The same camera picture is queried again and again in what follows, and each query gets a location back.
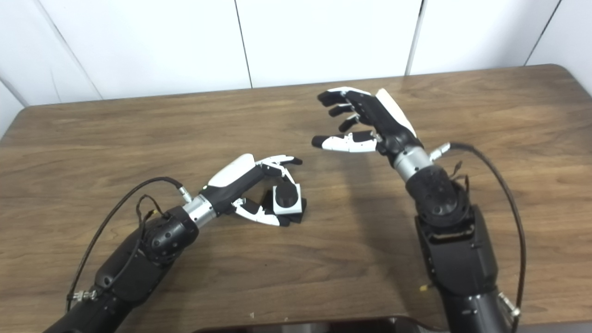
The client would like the white square piece with hole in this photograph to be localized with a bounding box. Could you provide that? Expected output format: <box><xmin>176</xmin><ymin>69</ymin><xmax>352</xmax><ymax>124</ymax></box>
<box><xmin>272</xmin><ymin>184</ymin><xmax>302</xmax><ymax>215</ymax></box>

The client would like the thin wire brass connector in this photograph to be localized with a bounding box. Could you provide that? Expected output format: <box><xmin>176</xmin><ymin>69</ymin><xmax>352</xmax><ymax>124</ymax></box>
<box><xmin>448</xmin><ymin>161</ymin><xmax>470</xmax><ymax>195</ymax></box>
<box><xmin>136</xmin><ymin>194</ymin><xmax>172</xmax><ymax>227</ymax></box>

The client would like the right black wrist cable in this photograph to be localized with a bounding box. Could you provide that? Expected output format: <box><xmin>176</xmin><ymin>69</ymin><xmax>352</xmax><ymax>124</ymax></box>
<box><xmin>429</xmin><ymin>142</ymin><xmax>527</xmax><ymax>333</ymax></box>

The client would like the left thin wire brass connector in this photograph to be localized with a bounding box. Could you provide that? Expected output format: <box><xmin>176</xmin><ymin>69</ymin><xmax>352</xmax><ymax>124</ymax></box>
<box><xmin>136</xmin><ymin>194</ymin><xmax>172</xmax><ymax>227</ymax></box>

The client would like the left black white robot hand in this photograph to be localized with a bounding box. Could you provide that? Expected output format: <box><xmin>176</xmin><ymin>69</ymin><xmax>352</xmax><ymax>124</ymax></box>
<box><xmin>200</xmin><ymin>154</ymin><xmax>303</xmax><ymax>227</ymax></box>

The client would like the black peg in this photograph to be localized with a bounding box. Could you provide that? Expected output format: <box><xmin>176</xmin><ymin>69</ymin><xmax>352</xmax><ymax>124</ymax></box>
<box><xmin>261</xmin><ymin>178</ymin><xmax>307</xmax><ymax>224</ymax></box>

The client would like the black robot torso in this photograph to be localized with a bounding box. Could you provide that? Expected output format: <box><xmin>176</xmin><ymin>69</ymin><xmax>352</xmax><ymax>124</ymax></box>
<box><xmin>192</xmin><ymin>316</ymin><xmax>444</xmax><ymax>333</ymax></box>

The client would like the right thin wire brass connector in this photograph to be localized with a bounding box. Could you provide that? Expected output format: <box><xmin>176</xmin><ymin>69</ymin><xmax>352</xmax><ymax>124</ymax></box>
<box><xmin>448</xmin><ymin>161</ymin><xmax>470</xmax><ymax>195</ymax></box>

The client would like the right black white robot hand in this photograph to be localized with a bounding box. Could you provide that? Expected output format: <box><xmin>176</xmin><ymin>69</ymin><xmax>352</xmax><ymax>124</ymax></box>
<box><xmin>311</xmin><ymin>87</ymin><xmax>424</xmax><ymax>158</ymax></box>

